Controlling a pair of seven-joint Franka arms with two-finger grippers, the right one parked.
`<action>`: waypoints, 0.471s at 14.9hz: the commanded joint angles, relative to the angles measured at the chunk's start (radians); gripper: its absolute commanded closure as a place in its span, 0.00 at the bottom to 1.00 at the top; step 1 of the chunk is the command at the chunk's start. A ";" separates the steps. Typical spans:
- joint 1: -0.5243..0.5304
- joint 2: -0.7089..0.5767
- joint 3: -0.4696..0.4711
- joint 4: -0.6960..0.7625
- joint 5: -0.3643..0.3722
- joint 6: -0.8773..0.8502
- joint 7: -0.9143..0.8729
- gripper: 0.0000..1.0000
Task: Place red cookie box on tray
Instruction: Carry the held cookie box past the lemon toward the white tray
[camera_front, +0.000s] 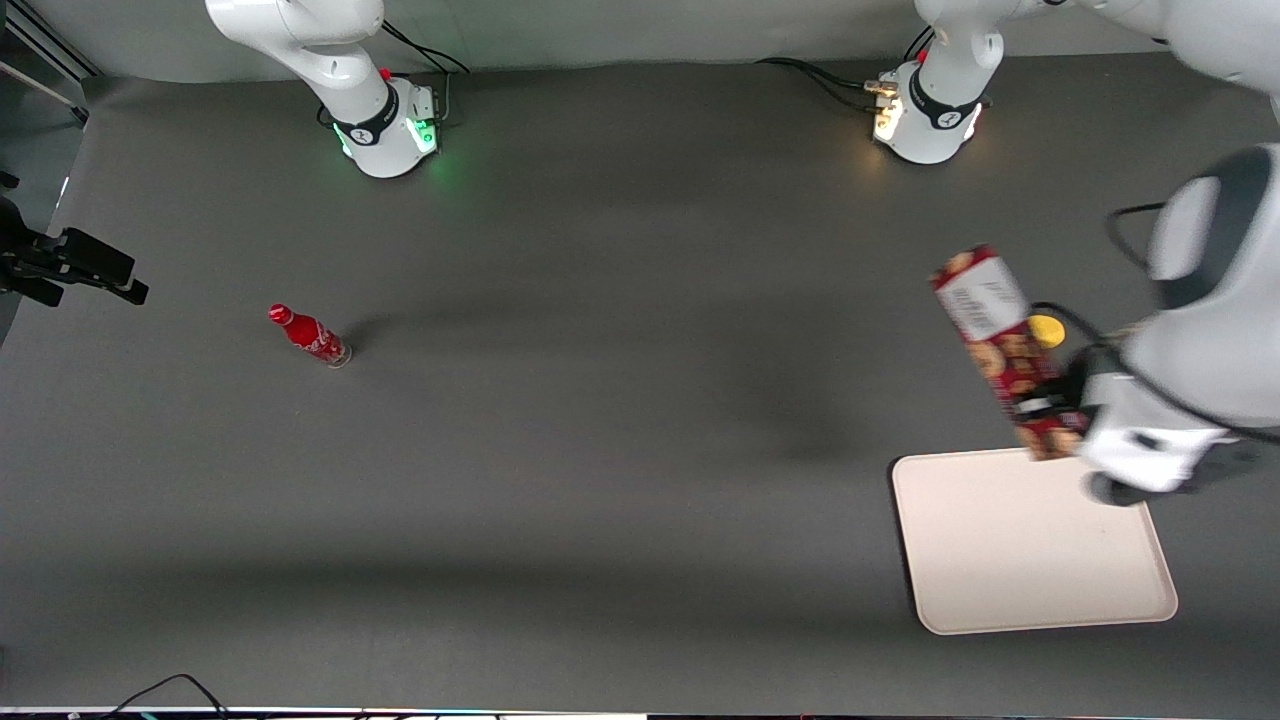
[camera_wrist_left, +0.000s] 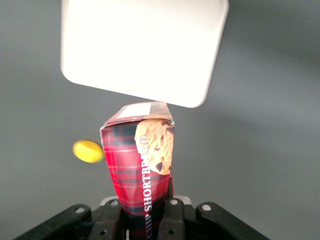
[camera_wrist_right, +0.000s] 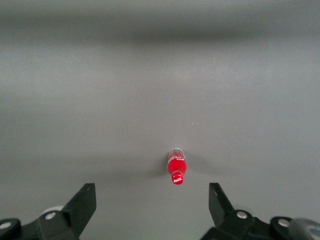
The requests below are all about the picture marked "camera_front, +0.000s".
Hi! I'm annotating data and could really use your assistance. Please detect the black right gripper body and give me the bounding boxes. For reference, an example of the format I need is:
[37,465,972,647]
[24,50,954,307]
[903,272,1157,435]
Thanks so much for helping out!
[0,195,67,308]

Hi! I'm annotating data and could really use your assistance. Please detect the red cookie box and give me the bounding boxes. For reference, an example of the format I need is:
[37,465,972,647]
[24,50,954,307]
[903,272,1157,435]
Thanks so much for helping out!
[929,244,1091,462]

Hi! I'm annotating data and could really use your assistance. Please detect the beige plastic tray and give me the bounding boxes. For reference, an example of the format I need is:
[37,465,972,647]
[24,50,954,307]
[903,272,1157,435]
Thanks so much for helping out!
[891,447,1179,637]

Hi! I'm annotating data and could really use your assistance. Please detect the red cola bottle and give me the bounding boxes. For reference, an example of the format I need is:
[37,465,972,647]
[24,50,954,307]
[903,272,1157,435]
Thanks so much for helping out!
[267,303,353,369]

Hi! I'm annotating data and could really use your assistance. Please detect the black left arm wrist cable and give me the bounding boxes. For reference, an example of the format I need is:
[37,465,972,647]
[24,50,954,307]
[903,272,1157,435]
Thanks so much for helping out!
[1030,202,1280,447]

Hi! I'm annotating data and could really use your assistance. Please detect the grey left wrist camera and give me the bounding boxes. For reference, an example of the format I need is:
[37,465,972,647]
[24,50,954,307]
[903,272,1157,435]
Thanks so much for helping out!
[1084,466,1203,507]

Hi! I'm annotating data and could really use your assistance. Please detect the aluminium frame rail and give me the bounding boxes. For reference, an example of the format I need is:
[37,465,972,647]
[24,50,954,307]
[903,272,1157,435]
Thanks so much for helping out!
[0,0,103,127]

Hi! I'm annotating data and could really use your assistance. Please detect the black right arm base cable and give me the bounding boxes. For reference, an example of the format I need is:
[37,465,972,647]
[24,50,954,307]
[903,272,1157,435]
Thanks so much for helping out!
[380,20,472,123]

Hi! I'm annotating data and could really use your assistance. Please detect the black arm base cable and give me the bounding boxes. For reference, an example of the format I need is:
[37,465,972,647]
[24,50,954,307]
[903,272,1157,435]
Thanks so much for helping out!
[380,20,472,123]
[754,56,893,117]

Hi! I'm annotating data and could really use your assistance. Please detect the thin black cable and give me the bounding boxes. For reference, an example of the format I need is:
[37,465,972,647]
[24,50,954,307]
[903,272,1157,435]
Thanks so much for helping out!
[98,673,233,720]

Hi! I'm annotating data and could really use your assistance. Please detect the black left arm base cable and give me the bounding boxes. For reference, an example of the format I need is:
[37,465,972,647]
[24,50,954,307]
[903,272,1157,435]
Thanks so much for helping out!
[754,56,893,117]

